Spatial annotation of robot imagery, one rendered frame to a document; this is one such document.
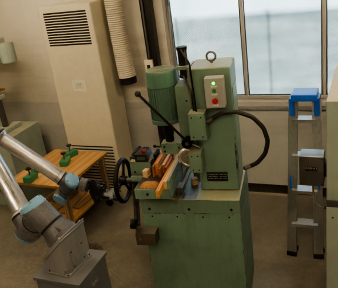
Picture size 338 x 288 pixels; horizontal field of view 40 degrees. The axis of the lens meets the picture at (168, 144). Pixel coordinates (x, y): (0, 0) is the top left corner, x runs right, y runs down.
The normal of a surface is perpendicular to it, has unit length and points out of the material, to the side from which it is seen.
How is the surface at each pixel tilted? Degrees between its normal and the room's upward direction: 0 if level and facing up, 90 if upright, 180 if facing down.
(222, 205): 90
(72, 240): 90
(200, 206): 90
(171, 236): 90
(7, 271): 0
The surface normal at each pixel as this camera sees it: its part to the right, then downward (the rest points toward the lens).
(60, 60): -0.37, 0.40
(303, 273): -0.13, -0.92
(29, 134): 0.92, 0.03
